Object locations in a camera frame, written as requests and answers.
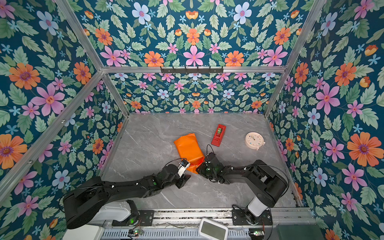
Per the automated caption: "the yellow orange wrapping paper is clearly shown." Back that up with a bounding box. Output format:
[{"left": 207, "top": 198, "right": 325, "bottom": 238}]
[{"left": 174, "top": 134, "right": 205, "bottom": 174}]

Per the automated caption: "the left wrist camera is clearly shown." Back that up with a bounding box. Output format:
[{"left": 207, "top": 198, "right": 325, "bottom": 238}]
[{"left": 178, "top": 159, "right": 190, "bottom": 178}]

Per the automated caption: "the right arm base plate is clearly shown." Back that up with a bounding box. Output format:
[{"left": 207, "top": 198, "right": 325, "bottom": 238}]
[{"left": 232, "top": 206, "right": 273, "bottom": 226}]

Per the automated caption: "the white box device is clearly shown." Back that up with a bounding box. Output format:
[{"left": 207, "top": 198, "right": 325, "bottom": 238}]
[{"left": 63, "top": 225, "right": 105, "bottom": 240}]

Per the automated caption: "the red tape dispenser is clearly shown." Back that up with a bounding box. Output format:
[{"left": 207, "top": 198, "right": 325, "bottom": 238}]
[{"left": 212, "top": 124, "right": 227, "bottom": 147}]

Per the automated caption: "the black hook rail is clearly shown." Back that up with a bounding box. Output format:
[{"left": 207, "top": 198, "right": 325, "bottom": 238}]
[{"left": 160, "top": 67, "right": 224, "bottom": 74}]

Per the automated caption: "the pink round alarm clock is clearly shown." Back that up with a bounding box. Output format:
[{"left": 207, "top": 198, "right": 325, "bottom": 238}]
[{"left": 245, "top": 132, "right": 265, "bottom": 151}]

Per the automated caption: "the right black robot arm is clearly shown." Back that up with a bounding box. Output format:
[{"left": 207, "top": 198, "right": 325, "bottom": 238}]
[{"left": 196, "top": 153, "right": 289, "bottom": 225}]

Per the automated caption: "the white timer display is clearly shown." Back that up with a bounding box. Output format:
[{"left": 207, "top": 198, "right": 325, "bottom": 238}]
[{"left": 198, "top": 218, "right": 229, "bottom": 240}]

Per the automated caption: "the green mat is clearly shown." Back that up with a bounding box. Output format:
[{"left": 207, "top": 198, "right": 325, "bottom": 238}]
[{"left": 277, "top": 225, "right": 325, "bottom": 240}]

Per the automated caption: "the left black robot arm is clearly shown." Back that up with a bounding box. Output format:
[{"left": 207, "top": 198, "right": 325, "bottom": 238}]
[{"left": 63, "top": 159, "right": 191, "bottom": 230}]

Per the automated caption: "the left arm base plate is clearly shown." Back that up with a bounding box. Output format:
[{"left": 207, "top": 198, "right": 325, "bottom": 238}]
[{"left": 112, "top": 210, "right": 155, "bottom": 227}]

